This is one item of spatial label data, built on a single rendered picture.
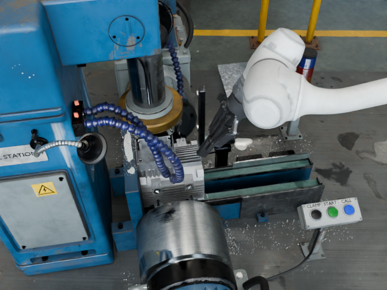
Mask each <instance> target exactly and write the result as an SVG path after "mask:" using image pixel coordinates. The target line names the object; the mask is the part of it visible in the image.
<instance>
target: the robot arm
mask: <svg viewBox="0 0 387 290"><path fill-rule="evenodd" d="M304 50H305V43H304V42H303V40H302V39H301V38H300V37H299V36H298V35H297V34H296V33H295V32H293V31H292V30H289V29H286V28H279V29H277V30H275V31H274V32H272V33H271V34H270V35H269V36H268V37H266V38H265V39H264V40H263V42H262V43H261V44H260V45H259V46H258V48H257V49H256V51H255V52H254V53H253V55H252V56H251V58H250V59H249V61H248V63H247V65H246V68H245V70H244V72H243V73H242V74H241V76H240V77H239V79H238V80H237V82H236V83H235V84H234V85H233V87H232V93H231V94H230V96H228V98H227V100H226V101H222V102H221V105H220V108H219V110H218V111H217V113H216V115H215V117H214V119H213V121H212V122H211V124H210V126H209V128H208V130H209V131H210V132H209V133H208V137H207V138H206V140H205V141H204V142H203V143H202V145H201V146H200V147H199V149H198V150H197V152H196V153H197V156H200V157H204V158H205V157H206V156H207V155H208V154H209V153H210V151H211V150H212V149H213V148H214V147H218V148H221V147H222V146H223V145H224V144H225V143H227V142H228V141H229V140H230V139H231V138H233V137H234V136H237V135H238V134H239V132H238V131H237V126H238V125H239V124H240V122H241V120H242V119H243V118H246V117H247V118H248V119H249V121H250V122H251V123H252V124H254V125H255V126H257V127H259V128H264V129H271V128H275V127H278V126H280V125H282V124H283V123H284V122H286V121H296V119H297V118H299V117H301V116H303V115H309V114H316V115H328V114H338V113H346V112H352V111H355V110H360V109H365V108H371V107H374V106H379V105H384V104H387V78H384V79H379V80H376V81H371V82H367V83H363V84H360V85H355V86H350V87H345V88H342V89H324V88H320V87H316V86H313V85H311V84H310V83H309V82H308V81H307V80H306V79H305V77H304V75H301V74H299V73H297V72H295V71H296V67H297V66H298V64H299V62H300V61H301V58H302V55H303V52H304Z"/></svg>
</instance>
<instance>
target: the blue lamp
mask: <svg viewBox="0 0 387 290"><path fill-rule="evenodd" d="M316 58H317V57H315V58H305V57H303V56H302V58H301V61H300V62H299V64H298V65H299V66H300V67H302V68H305V69H310V68H313V67H314V66H315V63H316Z"/></svg>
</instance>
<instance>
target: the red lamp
mask: <svg viewBox="0 0 387 290"><path fill-rule="evenodd" d="M313 70H314V67H313V68H310V69H305V68H302V67H300V66H299V65H298V66H297V70H296V72H297V73H299V74H301V75H304V77H305V79H308V78H310V77H312V75H313Z"/></svg>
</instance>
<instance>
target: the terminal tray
mask: <svg viewBox="0 0 387 290"><path fill-rule="evenodd" d="M158 138H159V140H163V141H164V144H167V145H168V148H171V149H172V151H173V152H175V147H174V141H173V135H172V147H171V144H170V136H161V137H158ZM138 142H139V149H140V151H139V150H138V146H137V142H136V140H135V147H136V148H135V150H136V151H135V152H136V164H137V167H138V173H139V177H143V176H146V178H147V177H150V178H151V176H153V177H155V176H156V175H157V176H158V177H159V176H160V175H162V174H161V172H160V171H159V170H158V168H157V165H156V163H155V160H154V157H153V154H152V153H151V151H150V149H149V147H148V145H147V142H145V139H138ZM144 150H145V151H146V152H145V151H144ZM175 153H176V152H175ZM146 154H147V155H146ZM162 156H163V159H164V162H165V164H166V166H167V167H168V169H169V170H170V173H171V174H172V173H175V170H174V167H173V165H172V164H171V162H170V160H168V159H167V157H165V155H164V153H163V152H162ZM162 176H163V175H162Z"/></svg>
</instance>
